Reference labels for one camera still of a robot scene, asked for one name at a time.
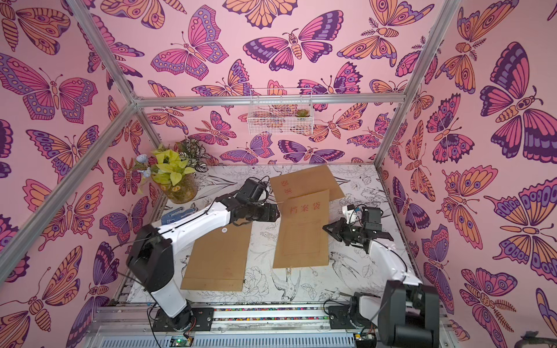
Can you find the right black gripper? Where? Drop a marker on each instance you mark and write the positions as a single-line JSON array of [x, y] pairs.
[[344, 233]]

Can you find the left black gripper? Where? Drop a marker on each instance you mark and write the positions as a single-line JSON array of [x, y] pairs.
[[270, 215]]

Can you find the kraft file bag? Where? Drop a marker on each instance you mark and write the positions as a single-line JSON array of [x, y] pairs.
[[218, 260], [307, 181], [302, 242]]

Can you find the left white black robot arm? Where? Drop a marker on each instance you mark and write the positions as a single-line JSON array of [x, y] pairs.
[[151, 259]]

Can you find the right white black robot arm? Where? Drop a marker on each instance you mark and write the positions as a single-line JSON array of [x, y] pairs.
[[408, 312]]

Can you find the blue white work glove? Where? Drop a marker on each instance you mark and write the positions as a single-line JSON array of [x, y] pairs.
[[177, 214]]

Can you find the potted plant in glass vase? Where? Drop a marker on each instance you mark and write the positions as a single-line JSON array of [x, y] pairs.
[[173, 168]]

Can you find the small green succulent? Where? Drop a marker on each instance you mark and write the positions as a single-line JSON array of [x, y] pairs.
[[303, 113]]

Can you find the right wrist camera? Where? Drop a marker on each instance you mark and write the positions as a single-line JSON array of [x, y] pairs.
[[351, 213]]

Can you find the white wire basket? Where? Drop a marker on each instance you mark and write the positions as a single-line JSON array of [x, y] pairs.
[[273, 110]]

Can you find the aluminium frame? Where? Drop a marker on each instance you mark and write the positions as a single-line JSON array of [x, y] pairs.
[[32, 229]]

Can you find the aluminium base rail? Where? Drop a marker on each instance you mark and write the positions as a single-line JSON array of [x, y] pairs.
[[258, 325]]

